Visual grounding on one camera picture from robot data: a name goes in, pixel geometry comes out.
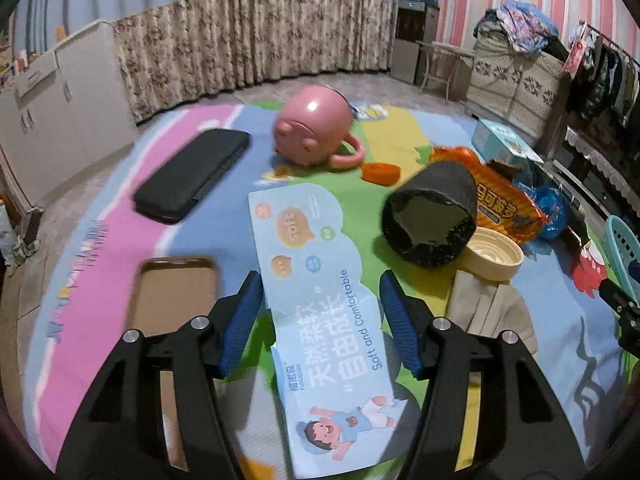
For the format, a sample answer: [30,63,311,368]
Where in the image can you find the black paper cup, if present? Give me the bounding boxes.
[381,161,478,267]

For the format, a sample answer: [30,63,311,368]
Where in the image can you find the beige folded cloth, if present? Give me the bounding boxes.
[445,270,538,356]

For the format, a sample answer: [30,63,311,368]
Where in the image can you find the pile of clothes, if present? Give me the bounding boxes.
[475,1,561,58]

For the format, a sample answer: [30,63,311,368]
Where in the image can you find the black flat case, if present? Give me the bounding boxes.
[132,128,251,225]

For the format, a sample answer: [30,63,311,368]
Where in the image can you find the orange peel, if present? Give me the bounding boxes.
[361,161,401,187]

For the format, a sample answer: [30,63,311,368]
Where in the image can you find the light blue printed wrapper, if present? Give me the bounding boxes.
[247,183,406,478]

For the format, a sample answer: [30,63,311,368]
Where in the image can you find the orange snack bag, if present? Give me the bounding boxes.
[430,146,543,243]

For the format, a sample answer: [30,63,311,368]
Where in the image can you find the metal clothes rack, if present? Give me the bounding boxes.
[577,20,640,68]

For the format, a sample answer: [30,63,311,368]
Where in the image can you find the colourful cartoon printed mat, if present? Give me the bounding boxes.
[25,100,640,480]

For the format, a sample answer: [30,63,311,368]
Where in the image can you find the light blue cartoon box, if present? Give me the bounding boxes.
[472,119,543,166]

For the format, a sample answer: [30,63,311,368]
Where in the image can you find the woven cloth covered chest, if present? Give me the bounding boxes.
[465,35,571,148]

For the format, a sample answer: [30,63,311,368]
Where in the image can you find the row of hanging clothes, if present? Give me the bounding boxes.
[570,35,640,131]

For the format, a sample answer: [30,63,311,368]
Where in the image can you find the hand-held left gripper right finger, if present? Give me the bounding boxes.
[378,270,586,480]

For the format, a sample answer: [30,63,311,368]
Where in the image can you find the cream round lid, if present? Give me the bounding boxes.
[462,226,525,281]

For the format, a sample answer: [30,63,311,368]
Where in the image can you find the white cabinet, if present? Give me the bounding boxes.
[0,20,141,211]

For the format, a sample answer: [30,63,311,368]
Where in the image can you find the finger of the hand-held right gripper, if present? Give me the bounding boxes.
[598,277,640,361]

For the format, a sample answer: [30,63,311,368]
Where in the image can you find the teal plastic basket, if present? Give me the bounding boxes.
[605,215,640,306]

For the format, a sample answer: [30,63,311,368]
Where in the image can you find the blue plastic bag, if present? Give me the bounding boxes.
[520,185,571,241]

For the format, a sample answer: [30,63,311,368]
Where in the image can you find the pink hanging packet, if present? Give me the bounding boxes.
[565,39,587,75]

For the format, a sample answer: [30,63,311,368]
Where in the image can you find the grey water dispenser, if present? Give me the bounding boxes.
[392,0,441,86]

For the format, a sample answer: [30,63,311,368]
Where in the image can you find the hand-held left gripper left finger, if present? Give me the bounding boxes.
[55,271,266,480]

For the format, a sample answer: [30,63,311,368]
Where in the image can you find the brown phone case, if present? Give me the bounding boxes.
[131,256,218,466]

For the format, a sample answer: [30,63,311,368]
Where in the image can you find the pink pig mug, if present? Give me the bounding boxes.
[271,85,366,171]

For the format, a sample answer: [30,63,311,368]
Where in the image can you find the dark low cabinet lace cover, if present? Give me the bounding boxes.
[545,125,640,216]

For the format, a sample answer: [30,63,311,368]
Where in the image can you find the folding table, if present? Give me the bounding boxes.
[415,40,476,103]

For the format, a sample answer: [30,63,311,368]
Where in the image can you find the floral curtain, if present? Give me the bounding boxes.
[15,0,401,126]

